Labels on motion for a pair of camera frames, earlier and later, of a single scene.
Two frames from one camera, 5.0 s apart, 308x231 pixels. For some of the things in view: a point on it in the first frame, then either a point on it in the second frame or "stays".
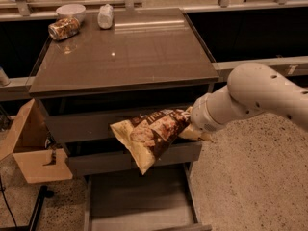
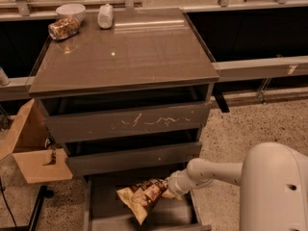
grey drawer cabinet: x=94 y=65 stays
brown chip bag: x=148 y=136 to x=141 y=197
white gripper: x=201 y=116 to x=174 y=183
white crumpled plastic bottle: x=105 y=16 stays
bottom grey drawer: x=161 y=200 stays
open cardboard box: x=29 y=143 stays
